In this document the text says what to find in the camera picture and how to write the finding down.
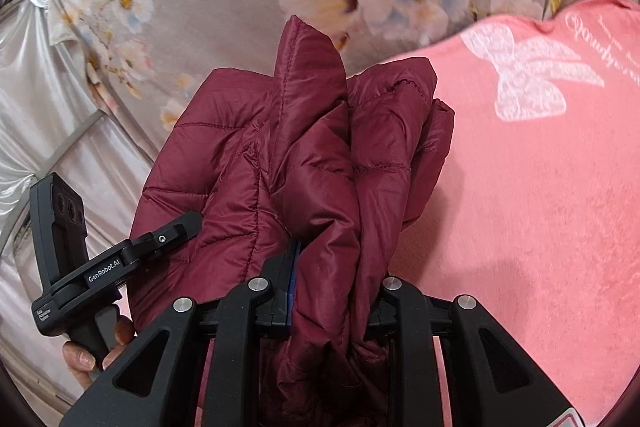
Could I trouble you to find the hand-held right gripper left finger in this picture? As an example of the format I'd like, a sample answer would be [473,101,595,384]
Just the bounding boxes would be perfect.
[60,241,302,427]

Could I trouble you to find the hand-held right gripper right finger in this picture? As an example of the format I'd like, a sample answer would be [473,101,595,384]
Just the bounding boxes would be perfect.
[367,276,575,427]

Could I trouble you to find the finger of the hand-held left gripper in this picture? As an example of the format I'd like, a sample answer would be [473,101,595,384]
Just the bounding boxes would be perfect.
[123,212,204,264]

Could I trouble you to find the maroon quilted jacket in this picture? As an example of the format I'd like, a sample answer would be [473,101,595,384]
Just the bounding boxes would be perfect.
[129,14,456,427]

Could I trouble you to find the person's left hand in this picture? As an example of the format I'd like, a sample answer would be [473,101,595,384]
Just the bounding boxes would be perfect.
[62,314,137,391]

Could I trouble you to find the pink blanket with white bows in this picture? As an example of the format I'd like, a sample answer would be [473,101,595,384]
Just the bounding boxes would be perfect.
[195,0,640,427]

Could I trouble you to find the silver satin cloth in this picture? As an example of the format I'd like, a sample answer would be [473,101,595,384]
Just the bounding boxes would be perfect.
[0,0,161,408]

